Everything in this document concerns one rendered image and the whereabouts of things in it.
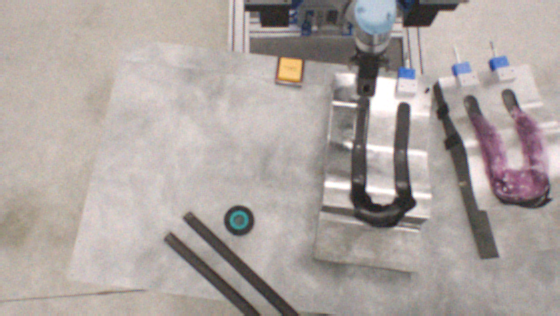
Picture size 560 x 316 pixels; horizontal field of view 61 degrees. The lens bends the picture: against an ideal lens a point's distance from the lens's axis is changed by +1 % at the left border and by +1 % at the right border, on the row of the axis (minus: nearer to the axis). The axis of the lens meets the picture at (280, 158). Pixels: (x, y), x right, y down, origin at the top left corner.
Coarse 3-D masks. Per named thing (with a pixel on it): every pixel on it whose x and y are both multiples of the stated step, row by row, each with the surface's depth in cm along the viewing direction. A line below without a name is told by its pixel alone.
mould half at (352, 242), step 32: (352, 96) 127; (384, 96) 127; (416, 96) 127; (352, 128) 125; (384, 128) 125; (416, 128) 125; (384, 160) 122; (416, 160) 122; (320, 192) 128; (384, 192) 115; (416, 192) 116; (320, 224) 121; (352, 224) 121; (416, 224) 120; (320, 256) 118; (352, 256) 119; (384, 256) 119; (416, 256) 119
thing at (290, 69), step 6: (282, 60) 135; (288, 60) 135; (294, 60) 135; (300, 60) 135; (282, 66) 134; (288, 66) 134; (294, 66) 134; (300, 66) 134; (282, 72) 134; (288, 72) 134; (294, 72) 134; (300, 72) 134; (282, 78) 134; (288, 78) 134; (294, 78) 133
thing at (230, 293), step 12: (168, 240) 122; (180, 252) 120; (192, 252) 121; (192, 264) 119; (204, 264) 119; (204, 276) 118; (216, 276) 117; (216, 288) 117; (228, 288) 116; (228, 300) 116; (240, 300) 114
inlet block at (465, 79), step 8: (456, 48) 134; (456, 56) 133; (456, 64) 132; (464, 64) 132; (456, 72) 131; (464, 72) 131; (456, 80) 131; (464, 80) 129; (472, 80) 129; (464, 88) 130
